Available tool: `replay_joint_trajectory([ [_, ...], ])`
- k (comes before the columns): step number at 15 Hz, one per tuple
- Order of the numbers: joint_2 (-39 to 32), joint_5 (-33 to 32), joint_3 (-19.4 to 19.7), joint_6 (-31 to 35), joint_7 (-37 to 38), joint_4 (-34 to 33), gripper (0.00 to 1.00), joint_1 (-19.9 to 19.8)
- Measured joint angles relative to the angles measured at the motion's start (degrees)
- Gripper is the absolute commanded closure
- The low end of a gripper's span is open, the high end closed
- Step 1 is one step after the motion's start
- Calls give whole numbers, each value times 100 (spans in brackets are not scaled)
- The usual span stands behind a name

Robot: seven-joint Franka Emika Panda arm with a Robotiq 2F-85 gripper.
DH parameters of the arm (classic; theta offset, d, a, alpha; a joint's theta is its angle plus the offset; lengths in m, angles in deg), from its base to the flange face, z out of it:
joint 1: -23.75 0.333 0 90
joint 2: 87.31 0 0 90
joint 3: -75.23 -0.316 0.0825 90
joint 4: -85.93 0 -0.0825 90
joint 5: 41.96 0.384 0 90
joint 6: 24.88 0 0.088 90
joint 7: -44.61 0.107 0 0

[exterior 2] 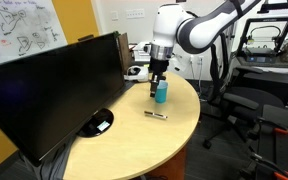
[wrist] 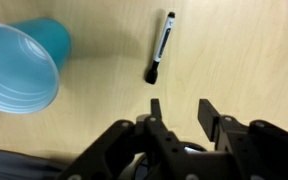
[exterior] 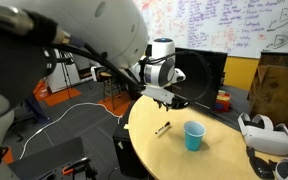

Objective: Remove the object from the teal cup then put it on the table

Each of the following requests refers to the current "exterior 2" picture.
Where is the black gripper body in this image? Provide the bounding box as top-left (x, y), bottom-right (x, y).
top-left (148, 58), bottom-right (170, 83)

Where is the black marker pen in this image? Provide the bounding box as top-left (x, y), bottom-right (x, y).
top-left (143, 110), bottom-right (169, 120)

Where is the teal plastic cup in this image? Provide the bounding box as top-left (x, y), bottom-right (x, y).
top-left (154, 80), bottom-right (169, 104)

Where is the white VR headset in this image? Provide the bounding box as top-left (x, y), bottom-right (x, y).
top-left (123, 65), bottom-right (150, 83)

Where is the white desktop printer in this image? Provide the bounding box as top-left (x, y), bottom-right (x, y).
top-left (131, 40), bottom-right (153, 63)

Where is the brown wooden box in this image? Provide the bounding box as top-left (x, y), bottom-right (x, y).
top-left (117, 32), bottom-right (133, 73)

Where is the black oval monitor base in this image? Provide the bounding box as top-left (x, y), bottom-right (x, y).
top-left (76, 108), bottom-right (115, 138)

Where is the orange table base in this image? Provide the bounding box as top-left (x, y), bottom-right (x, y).
top-left (147, 146), bottom-right (187, 180)

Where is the black office chair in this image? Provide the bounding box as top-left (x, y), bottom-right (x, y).
top-left (202, 43), bottom-right (285, 150)

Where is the black 3D printer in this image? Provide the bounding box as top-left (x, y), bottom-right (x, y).
top-left (235, 16), bottom-right (288, 64)

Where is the black computer monitor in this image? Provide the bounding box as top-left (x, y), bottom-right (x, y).
top-left (0, 31), bottom-right (127, 166)

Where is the black cabinet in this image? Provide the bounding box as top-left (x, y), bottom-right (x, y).
top-left (232, 66), bottom-right (288, 108)

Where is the black overhead bar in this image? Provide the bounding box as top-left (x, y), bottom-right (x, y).
top-left (257, 0), bottom-right (288, 14)

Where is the whiteboard with handwriting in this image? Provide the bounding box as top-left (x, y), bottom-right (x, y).
top-left (0, 0), bottom-right (68, 69)

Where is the white wall power cable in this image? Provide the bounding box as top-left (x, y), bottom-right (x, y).
top-left (190, 61), bottom-right (206, 99)

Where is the wide white switch plate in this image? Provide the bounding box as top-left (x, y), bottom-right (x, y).
top-left (125, 8), bottom-right (146, 19)

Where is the small white wall plate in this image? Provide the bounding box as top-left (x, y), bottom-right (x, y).
top-left (110, 10), bottom-right (119, 22)

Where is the black clamp with orange handle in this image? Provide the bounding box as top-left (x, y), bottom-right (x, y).
top-left (247, 116), bottom-right (288, 141)
top-left (240, 153), bottom-right (288, 180)

